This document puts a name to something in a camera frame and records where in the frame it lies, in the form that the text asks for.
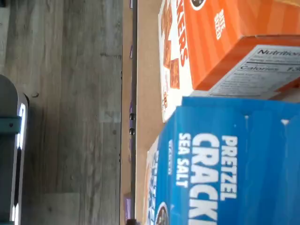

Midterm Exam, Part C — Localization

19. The dark metal shelf rack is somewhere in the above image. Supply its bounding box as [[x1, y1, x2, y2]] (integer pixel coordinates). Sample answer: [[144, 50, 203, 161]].
[[130, 0, 138, 221]]

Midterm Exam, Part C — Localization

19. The blue white pretzel crackers box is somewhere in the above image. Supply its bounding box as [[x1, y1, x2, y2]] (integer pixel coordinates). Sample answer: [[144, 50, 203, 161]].
[[145, 96, 300, 225]]

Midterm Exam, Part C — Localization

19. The grey device with light strip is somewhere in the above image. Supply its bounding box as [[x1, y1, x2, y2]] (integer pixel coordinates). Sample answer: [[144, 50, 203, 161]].
[[0, 74, 30, 224]]

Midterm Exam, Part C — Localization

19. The purple Annie's box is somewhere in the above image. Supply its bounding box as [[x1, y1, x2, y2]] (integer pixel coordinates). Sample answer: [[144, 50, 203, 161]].
[[122, 192, 132, 219]]

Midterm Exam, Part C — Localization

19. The orange white pretzel crackers box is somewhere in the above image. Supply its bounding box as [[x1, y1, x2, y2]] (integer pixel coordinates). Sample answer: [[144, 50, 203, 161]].
[[157, 0, 300, 124]]

